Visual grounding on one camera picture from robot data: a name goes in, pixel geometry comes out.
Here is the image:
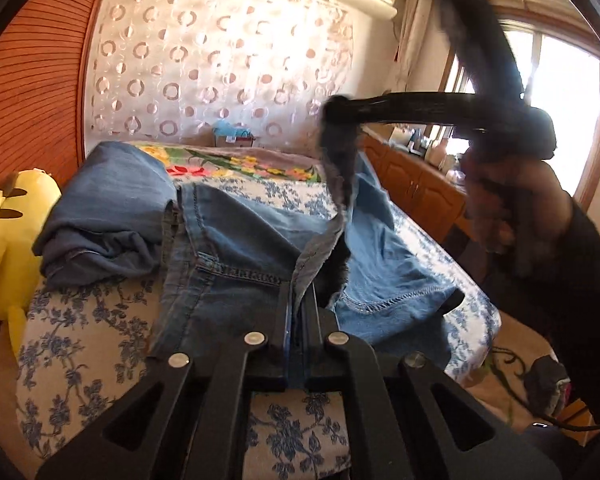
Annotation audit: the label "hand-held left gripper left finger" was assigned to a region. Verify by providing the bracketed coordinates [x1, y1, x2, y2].
[35, 280, 295, 480]

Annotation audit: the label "yellow plush toy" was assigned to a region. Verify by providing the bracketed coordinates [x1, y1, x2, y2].
[0, 167, 63, 356]

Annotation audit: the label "patterned floor mat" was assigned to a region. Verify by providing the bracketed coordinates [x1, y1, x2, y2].
[472, 340, 536, 421]

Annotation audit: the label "white plastic bottle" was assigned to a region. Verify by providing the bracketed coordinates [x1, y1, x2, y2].
[426, 137, 451, 168]

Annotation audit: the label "small cardboard box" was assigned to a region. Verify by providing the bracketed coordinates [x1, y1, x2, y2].
[212, 130, 257, 149]

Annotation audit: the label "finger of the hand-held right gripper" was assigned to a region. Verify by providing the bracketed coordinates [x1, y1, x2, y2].
[322, 92, 376, 128]

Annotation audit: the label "person's right hand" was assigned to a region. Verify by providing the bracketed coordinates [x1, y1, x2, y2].
[462, 152, 568, 273]

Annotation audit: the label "light blue denim pants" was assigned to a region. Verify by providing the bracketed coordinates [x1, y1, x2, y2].
[32, 141, 183, 291]

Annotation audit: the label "pale patterned window curtain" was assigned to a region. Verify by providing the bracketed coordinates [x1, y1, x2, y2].
[395, 0, 433, 96]

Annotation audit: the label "open cardboard box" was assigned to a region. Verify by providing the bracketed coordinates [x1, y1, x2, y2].
[386, 125, 413, 147]

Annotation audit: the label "sheer curtain with circles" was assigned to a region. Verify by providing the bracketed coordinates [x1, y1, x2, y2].
[82, 0, 356, 148]

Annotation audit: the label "blue crumpled bag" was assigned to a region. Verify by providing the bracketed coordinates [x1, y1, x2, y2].
[212, 120, 251, 139]

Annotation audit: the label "colourful floral pillow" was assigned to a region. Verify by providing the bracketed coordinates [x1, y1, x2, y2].
[130, 141, 331, 183]

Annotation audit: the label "wooden cabinet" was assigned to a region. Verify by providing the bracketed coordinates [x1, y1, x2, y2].
[360, 127, 491, 261]

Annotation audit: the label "wooden louvered wardrobe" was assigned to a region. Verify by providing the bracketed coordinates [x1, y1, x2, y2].
[0, 0, 118, 191]

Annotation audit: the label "blue floral bedspread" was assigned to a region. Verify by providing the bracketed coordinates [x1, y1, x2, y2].
[15, 175, 501, 480]

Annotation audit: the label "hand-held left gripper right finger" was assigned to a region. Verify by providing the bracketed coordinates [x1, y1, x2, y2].
[296, 285, 563, 480]

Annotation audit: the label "dark blue denim pants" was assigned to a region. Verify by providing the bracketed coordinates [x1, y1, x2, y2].
[147, 95, 466, 391]

